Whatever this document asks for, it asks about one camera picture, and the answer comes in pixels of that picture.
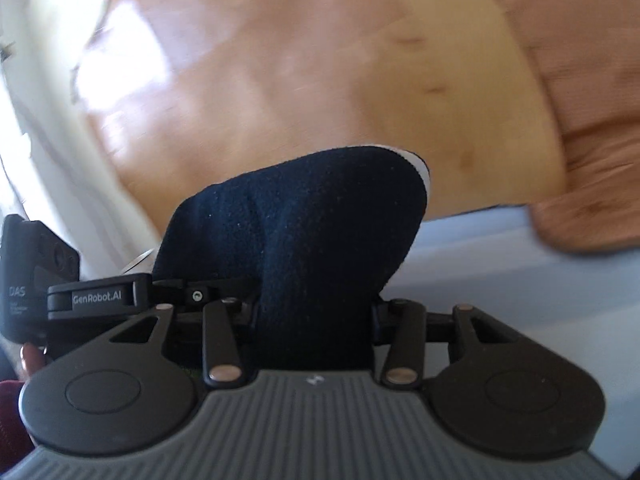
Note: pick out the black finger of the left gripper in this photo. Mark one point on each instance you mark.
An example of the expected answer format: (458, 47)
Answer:
(131, 294)

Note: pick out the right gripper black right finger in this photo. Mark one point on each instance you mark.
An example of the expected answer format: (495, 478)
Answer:
(488, 385)

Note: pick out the navy green striped small garment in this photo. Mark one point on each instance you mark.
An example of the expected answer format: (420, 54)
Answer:
(322, 235)

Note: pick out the person's left hand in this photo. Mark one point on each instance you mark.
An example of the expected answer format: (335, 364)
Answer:
(24, 359)

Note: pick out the blue striped bed sheet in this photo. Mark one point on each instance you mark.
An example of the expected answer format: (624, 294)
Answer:
(585, 308)

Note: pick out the wooden headboard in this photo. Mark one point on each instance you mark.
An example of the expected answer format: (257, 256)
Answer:
(186, 93)

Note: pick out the brown cushion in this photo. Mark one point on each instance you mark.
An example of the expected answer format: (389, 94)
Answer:
(587, 54)

